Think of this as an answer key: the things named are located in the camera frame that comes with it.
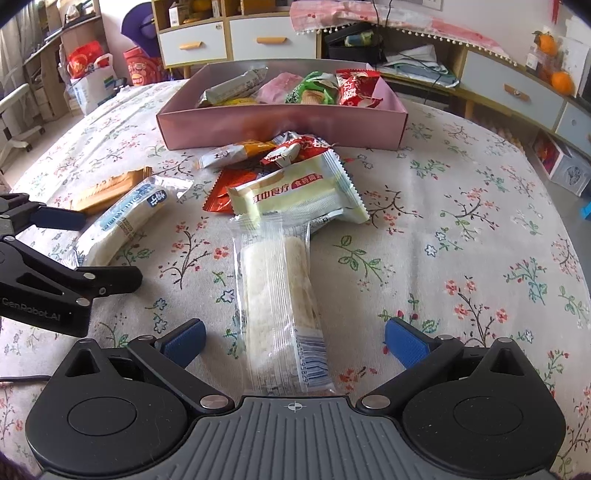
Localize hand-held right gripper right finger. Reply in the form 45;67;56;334
355;316;532;411

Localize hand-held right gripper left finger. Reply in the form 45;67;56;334
60;318;236;412

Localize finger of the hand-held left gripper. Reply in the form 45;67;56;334
0;237;145;306
0;193;87;241

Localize golden wafer packet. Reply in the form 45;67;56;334
73;167;154;214

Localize white bread packet blue print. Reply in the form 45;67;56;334
75;174;195;269

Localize clear rice cracker packet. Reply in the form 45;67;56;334
230;216;334;398

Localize orange-red snack packet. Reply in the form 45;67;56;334
202;165;279;214

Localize pink cardboard box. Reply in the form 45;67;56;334
155;61;410;153

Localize white and orange snack packet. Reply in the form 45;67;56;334
198;140;279;170

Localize cream white snack packet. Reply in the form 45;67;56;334
228;149;371;228

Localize yellow snack packet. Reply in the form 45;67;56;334
216;95;260;108

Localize silver cookie packet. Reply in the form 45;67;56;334
198;66;270;108

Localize pink snack packet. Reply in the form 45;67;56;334
253;73;306;105

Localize red foil snack packet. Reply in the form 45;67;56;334
334;68;385;110

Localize green snack packet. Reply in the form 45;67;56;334
283;71;341;105

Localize grey office chair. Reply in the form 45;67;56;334
0;82;48;175

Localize floral tablecloth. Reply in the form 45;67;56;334
0;80;591;480

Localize white shopping bag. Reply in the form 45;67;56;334
68;52;117;117

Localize red plastic bag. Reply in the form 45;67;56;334
67;40;104;78

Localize red round gift bag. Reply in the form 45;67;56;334
122;45;163;87

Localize wooden desk shelf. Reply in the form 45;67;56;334
0;0;103;125

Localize purple round fan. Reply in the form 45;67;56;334
120;6;161;59

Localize wooden cabinet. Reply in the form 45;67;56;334
151;0;591;149

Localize white cabinet drawer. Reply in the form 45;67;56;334
461;49;567;131
228;17;318;63
555;100;591;147
161;20;229;68

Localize yellow egg tray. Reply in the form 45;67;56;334
479;115;523;149

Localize white printed box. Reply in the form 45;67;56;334
551;147;591;195

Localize pile of papers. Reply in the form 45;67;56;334
382;43;461;89

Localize black storage box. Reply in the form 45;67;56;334
324;21;387;66

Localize pink patterned cloth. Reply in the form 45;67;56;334
289;0;509;59

